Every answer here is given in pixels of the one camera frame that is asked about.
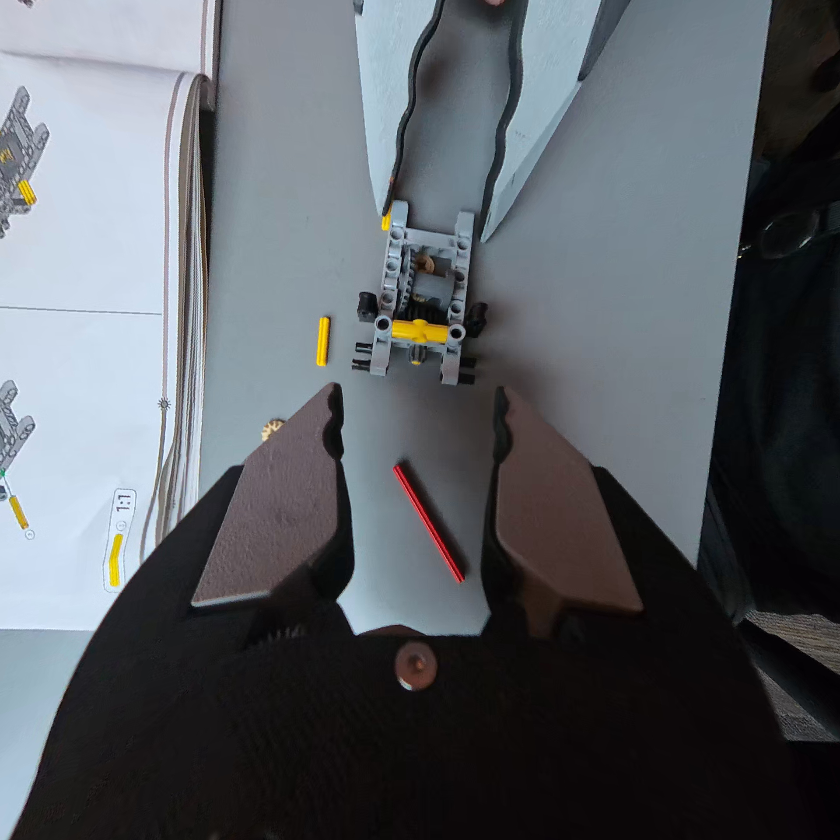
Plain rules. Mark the black badge reel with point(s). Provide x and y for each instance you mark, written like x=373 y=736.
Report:
x=787 y=237

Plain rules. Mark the red long lego axle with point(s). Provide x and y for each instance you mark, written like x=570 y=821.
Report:
x=430 y=523

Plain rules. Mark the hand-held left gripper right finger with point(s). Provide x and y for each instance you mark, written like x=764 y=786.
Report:
x=558 y=525

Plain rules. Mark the white lego instruction booklet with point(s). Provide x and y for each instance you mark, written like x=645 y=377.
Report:
x=85 y=197

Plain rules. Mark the tan lego bevel gear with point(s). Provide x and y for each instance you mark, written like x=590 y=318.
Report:
x=271 y=432

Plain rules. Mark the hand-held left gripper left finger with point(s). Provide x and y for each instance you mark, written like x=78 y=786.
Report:
x=275 y=518

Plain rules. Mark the grey lego frame assembly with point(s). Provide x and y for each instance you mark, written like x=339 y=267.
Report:
x=423 y=236

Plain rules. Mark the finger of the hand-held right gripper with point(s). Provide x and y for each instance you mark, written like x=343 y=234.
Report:
x=544 y=85
x=387 y=79

